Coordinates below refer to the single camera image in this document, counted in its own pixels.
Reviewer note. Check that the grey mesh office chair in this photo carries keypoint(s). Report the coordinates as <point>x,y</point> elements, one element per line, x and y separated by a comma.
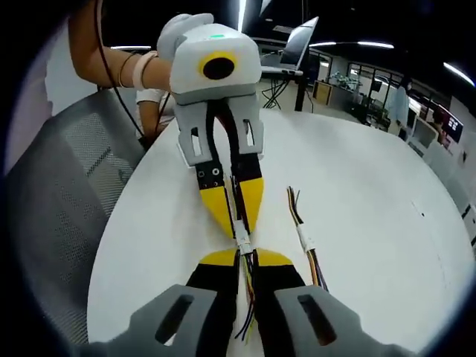
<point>56,204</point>

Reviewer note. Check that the brown cabinet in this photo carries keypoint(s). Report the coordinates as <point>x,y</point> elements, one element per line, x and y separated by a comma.
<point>323,91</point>

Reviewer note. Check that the ceiling light strip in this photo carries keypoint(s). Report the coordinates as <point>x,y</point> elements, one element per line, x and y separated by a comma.
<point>130,47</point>
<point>242,15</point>
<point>351,44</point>
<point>459,72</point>

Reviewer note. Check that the open silver laptop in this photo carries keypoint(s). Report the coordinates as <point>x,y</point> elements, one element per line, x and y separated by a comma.
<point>297,48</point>

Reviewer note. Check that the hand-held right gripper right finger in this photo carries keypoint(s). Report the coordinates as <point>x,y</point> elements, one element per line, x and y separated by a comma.
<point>316,320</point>

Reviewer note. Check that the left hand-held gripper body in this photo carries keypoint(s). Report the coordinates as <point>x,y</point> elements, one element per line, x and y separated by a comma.
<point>212,63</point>

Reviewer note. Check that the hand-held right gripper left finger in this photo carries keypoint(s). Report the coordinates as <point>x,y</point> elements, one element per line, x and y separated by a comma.
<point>175,316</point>

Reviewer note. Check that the pale pink wristband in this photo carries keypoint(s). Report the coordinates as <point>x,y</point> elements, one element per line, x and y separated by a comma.
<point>141,70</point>

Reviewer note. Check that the person's pale clothing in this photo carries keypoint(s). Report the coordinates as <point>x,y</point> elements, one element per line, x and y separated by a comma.
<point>37,93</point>

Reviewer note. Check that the white office chair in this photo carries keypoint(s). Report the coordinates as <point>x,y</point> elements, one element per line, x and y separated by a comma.
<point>420,134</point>

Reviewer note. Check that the person's left hand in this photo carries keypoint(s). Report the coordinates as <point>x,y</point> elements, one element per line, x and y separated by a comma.
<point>182,31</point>

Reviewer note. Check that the dark computer monitor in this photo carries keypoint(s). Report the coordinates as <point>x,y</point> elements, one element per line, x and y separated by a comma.
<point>455,128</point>

